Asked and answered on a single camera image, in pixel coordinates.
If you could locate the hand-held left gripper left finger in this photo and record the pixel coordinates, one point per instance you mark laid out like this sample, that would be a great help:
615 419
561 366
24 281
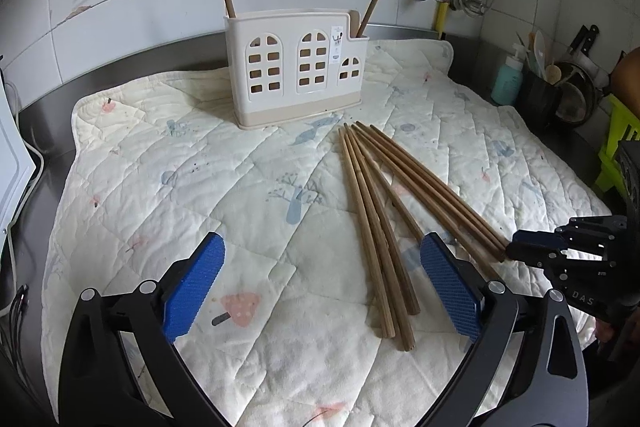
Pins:
195 287

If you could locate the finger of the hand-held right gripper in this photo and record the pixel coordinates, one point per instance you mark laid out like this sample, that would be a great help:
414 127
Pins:
530 254
535 239

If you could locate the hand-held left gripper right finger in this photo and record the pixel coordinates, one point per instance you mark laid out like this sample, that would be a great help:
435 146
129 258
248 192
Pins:
450 287

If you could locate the pile of wooden chopsticks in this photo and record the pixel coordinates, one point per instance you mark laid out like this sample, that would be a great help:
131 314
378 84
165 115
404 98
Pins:
370 227

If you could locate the cream plastic chopstick holder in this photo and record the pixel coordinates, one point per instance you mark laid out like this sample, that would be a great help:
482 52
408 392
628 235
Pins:
295 107

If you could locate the cream printed quilted mat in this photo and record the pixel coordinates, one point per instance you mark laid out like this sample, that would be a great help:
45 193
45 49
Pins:
200 167

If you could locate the green plastic rack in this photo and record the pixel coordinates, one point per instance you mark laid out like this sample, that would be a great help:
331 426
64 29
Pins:
617 142

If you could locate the black utensil pot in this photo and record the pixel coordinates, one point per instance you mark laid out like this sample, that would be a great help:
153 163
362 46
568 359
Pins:
540 102

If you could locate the dark metal pan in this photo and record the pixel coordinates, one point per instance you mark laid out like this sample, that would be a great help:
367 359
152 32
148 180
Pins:
575 102

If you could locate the teal pump bottle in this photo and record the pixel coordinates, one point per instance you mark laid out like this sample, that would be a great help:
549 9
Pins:
506 82

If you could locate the wooden spoon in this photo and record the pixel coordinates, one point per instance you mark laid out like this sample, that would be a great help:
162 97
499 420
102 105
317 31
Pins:
553 74

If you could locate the white plastic spatula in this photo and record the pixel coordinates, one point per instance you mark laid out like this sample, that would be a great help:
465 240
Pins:
538 52

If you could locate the brown rounded object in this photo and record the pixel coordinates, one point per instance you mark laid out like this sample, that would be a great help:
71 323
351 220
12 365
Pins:
627 74

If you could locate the white appliance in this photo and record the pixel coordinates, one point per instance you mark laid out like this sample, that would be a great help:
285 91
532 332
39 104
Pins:
12 167

